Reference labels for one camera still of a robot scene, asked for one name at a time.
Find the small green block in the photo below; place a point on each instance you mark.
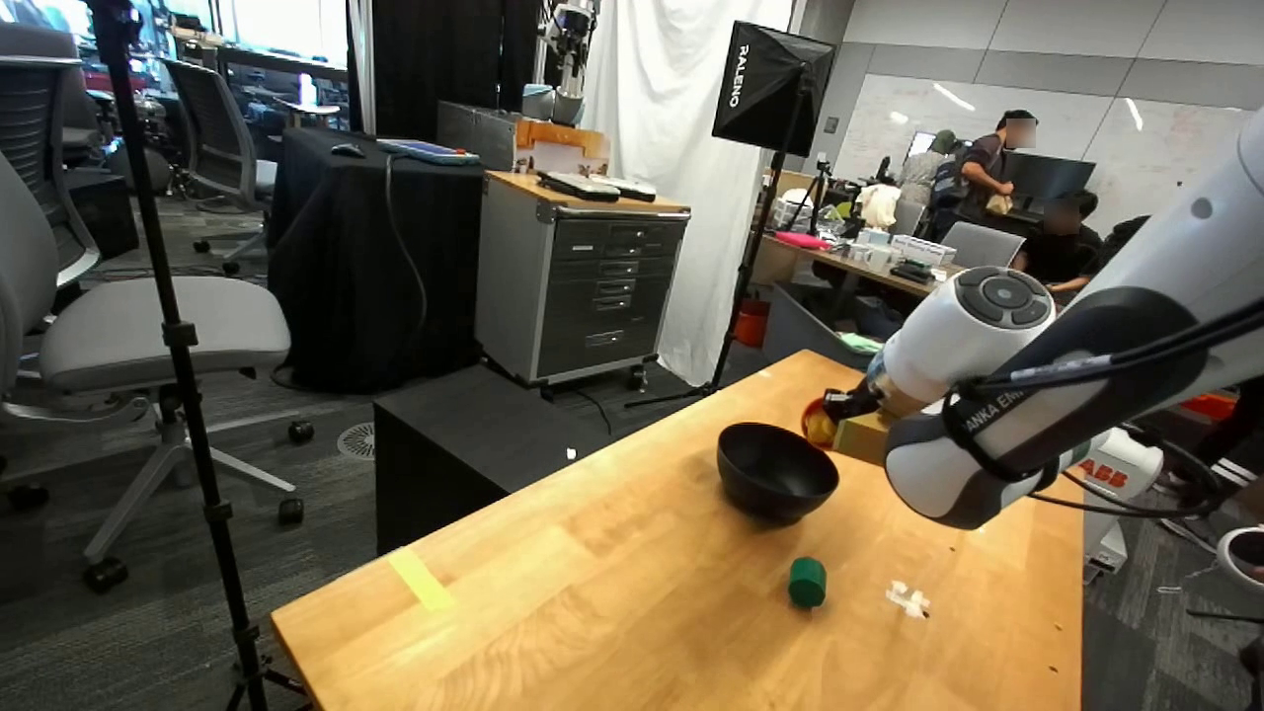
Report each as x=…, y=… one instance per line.
x=806, y=583

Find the white tape patch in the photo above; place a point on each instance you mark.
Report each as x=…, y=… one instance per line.
x=910, y=596

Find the orange plastic cup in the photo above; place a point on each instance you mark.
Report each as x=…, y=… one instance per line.
x=820, y=423

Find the standing person dark shirt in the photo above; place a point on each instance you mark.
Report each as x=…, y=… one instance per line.
x=982, y=165

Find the black low side table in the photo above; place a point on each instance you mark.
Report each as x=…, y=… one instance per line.
x=464, y=438

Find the black bowl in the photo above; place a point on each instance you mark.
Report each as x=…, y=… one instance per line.
x=772, y=470

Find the grey drawer cabinet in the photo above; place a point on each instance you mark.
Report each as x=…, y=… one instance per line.
x=565, y=286

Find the seated person at desk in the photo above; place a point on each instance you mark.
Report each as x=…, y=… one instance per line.
x=1063, y=251

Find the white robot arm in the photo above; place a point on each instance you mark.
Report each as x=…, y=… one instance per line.
x=995, y=384

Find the yellow wrist camera mount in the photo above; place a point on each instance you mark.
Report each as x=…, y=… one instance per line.
x=862, y=438

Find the black tripod stand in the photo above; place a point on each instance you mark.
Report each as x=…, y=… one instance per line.
x=114, y=25

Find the white office chair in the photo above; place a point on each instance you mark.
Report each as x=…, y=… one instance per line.
x=116, y=341

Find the black softbox light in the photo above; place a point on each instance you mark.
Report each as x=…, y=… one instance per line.
x=772, y=88

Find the black draped table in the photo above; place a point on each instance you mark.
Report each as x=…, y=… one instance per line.
x=373, y=259

